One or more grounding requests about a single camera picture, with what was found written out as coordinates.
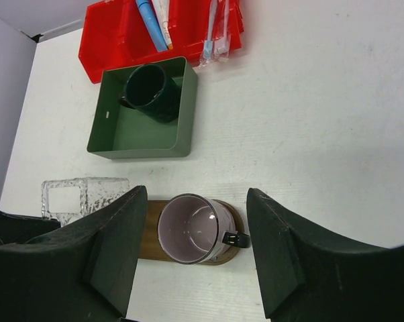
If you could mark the dark green mug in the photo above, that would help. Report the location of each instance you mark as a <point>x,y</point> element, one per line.
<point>152,92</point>

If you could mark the white toothpaste tube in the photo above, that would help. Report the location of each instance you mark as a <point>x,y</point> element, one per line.
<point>161,9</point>

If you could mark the wooden oval tray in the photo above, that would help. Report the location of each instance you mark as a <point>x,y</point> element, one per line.
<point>150,248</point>

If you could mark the lilac enamel mug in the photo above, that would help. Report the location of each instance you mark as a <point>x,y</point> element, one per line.
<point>193,229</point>

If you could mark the red plastic organizer bin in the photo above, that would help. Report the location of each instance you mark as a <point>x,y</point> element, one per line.
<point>114,35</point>

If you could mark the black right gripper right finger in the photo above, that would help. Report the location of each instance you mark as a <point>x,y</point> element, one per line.
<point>309,273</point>

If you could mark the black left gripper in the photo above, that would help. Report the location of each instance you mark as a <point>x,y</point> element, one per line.
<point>19,229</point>

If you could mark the blue toothpaste tube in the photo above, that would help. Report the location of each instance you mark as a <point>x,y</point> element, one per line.
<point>152,25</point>

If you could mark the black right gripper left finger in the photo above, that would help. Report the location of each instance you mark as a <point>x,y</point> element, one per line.
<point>83,271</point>

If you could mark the green metal box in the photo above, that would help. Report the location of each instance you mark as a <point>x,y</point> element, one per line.
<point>121,133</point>

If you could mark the clear textured glass holder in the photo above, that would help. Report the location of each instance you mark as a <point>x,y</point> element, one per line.
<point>72,199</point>

